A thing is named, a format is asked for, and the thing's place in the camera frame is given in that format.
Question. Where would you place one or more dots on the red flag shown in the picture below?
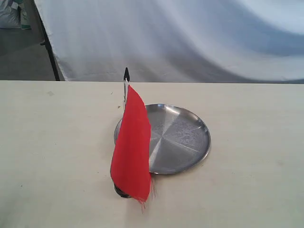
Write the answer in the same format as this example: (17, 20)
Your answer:
(130, 169)

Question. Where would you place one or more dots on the black round flag base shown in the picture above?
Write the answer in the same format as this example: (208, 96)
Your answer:
(121, 193)

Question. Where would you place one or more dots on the round steel plate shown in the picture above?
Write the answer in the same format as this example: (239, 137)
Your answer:
(179, 139)

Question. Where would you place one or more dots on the white backdrop cloth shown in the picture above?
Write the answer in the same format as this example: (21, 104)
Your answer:
(224, 41)

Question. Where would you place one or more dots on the black backdrop stand pole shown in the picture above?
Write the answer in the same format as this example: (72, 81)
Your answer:
(47, 45)

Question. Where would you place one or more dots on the green white bag in background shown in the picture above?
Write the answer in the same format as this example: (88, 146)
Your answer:
(24, 19)

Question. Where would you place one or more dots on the white sack in background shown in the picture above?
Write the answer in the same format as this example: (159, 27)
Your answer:
(9, 14)

